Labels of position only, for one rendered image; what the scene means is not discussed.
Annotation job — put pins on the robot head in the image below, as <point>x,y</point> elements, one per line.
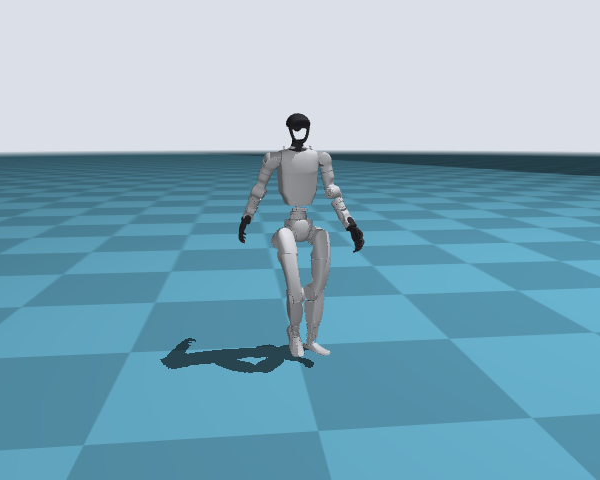
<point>297,121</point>

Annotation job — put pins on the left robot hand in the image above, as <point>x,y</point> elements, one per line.
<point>356,234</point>

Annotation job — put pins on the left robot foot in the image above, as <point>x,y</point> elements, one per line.
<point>317,349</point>

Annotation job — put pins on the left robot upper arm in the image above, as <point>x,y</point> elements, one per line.
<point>325,162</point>

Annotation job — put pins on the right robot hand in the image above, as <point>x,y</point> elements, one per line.
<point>242,227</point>

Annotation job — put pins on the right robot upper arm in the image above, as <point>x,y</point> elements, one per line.
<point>270,162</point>

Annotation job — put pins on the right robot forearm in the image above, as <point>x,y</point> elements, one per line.
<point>252,205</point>

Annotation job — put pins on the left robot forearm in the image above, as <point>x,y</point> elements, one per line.
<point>341,210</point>

